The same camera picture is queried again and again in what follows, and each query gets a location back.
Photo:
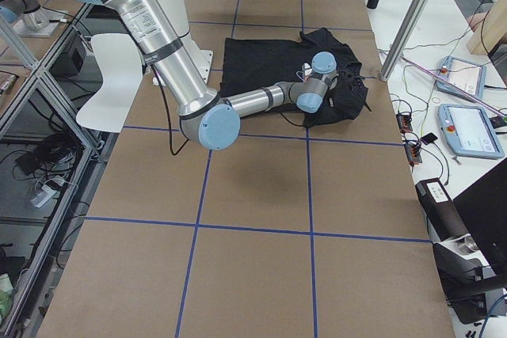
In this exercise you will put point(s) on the white chair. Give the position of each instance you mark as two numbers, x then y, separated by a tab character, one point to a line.
120	65

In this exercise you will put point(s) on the black printed t-shirt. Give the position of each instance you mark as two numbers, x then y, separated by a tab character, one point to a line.
252	64

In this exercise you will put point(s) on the teach pendant tablet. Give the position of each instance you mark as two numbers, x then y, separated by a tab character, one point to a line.
469	132
466	75

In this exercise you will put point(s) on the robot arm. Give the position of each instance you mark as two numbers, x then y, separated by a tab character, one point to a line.
206	117

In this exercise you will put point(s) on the aluminium frame post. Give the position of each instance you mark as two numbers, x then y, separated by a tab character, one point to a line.
401	39

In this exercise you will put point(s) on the black monitor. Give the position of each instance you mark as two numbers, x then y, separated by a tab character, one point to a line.
482	207

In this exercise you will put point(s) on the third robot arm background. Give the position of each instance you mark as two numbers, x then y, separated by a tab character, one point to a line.
12	10

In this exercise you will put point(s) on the near teach pendant tablet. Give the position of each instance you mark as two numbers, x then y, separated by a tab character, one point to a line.
469	132

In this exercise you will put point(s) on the far teach pendant tablet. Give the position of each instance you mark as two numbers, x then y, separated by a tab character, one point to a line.
466	75

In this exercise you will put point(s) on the black box with label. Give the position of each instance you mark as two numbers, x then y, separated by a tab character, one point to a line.
442	218

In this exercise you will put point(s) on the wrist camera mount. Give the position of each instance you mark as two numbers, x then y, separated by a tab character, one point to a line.
351	94

